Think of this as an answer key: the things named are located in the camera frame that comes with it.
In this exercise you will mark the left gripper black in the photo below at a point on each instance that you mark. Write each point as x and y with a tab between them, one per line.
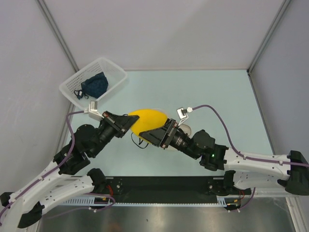
121	123

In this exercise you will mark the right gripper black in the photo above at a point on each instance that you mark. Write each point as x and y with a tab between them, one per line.
159	137

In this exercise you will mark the beige mesh laundry bag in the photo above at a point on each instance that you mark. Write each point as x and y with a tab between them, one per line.
184	127

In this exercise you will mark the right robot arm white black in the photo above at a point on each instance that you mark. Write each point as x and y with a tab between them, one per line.
242	170

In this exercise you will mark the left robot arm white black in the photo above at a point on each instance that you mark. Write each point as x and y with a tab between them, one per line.
26	206

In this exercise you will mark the dark blue bra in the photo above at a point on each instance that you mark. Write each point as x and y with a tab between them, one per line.
94	87

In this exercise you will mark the white plastic perforated basket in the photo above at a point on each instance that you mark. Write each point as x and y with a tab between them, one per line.
115	75

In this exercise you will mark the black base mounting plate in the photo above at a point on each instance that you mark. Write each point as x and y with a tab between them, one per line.
168	189

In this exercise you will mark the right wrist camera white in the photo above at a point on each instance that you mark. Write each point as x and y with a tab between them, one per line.
183	115

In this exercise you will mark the white slotted cable duct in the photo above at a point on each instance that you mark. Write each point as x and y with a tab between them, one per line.
92	201

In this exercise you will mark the left aluminium frame post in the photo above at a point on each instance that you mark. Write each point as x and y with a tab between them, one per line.
57	33

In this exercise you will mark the aluminium frame post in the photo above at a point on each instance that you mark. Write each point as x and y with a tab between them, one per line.
271	30
57	33

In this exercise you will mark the right aluminium frame post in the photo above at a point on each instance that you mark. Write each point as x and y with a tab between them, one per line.
271	30

